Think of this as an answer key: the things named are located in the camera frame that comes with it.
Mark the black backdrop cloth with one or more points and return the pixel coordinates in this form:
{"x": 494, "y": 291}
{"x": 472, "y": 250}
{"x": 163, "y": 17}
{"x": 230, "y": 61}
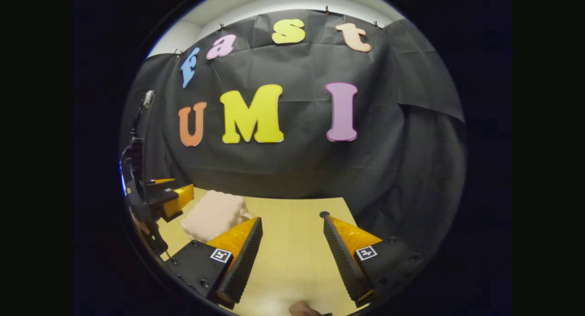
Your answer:
{"x": 297, "y": 169}

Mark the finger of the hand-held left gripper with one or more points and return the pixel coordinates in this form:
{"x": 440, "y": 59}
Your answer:
{"x": 178, "y": 201}
{"x": 160, "y": 185}

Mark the pink suitcase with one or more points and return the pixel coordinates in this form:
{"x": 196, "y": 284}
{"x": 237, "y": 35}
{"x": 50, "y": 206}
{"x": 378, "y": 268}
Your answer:
{"x": 212, "y": 215}

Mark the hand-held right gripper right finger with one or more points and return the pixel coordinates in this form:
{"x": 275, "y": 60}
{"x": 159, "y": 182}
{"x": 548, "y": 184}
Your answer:
{"x": 345, "y": 265}

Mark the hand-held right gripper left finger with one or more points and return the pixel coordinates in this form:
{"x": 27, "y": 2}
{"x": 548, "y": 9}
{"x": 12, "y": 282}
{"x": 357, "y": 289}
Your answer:
{"x": 242, "y": 265}

